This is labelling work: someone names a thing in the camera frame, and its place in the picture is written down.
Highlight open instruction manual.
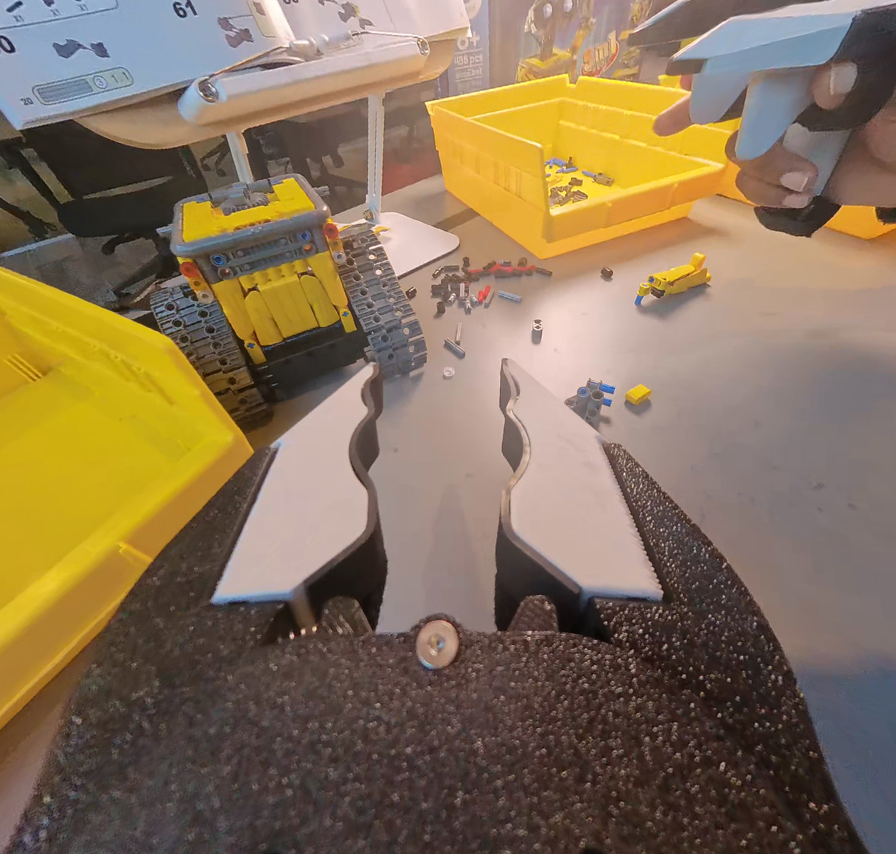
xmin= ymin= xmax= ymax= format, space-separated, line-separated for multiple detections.
xmin=0 ymin=0 xmax=471 ymax=130

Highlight pile of small black pins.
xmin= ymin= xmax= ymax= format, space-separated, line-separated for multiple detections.
xmin=428 ymin=255 xmax=499 ymax=317

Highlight yellow tracked toy bulldozer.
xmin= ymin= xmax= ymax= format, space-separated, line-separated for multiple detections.
xmin=149 ymin=175 xmax=429 ymax=429

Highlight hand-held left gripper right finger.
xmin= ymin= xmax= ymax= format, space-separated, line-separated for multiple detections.
xmin=496 ymin=358 xmax=665 ymax=606

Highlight grey desk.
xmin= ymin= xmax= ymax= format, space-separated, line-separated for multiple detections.
xmin=0 ymin=171 xmax=896 ymax=854

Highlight yellow brick assembly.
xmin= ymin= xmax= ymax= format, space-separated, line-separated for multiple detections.
xmin=636 ymin=252 xmax=713 ymax=307

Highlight assorted loose brick pieces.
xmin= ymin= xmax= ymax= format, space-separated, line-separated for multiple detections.
xmin=545 ymin=156 xmax=617 ymax=210

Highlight person's right hand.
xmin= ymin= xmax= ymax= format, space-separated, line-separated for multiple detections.
xmin=653 ymin=62 xmax=896 ymax=239

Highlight black office chair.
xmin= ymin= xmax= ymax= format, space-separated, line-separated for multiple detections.
xmin=0 ymin=122 xmax=211 ymax=253

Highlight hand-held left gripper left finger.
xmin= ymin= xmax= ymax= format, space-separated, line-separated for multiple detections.
xmin=212 ymin=363 xmax=388 ymax=632

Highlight printed toy kit box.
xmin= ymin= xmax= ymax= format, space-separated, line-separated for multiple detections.
xmin=437 ymin=0 xmax=694 ymax=99

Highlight yellow storage bin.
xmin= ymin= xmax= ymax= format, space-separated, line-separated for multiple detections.
xmin=426 ymin=75 xmax=729 ymax=260
xmin=717 ymin=115 xmax=896 ymax=240
xmin=0 ymin=266 xmax=254 ymax=729

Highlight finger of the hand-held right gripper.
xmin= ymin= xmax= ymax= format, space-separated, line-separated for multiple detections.
xmin=625 ymin=0 xmax=872 ymax=57
xmin=665 ymin=0 xmax=896 ymax=77

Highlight grey brick beam assembly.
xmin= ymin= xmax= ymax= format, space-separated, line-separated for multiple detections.
xmin=566 ymin=378 xmax=617 ymax=427

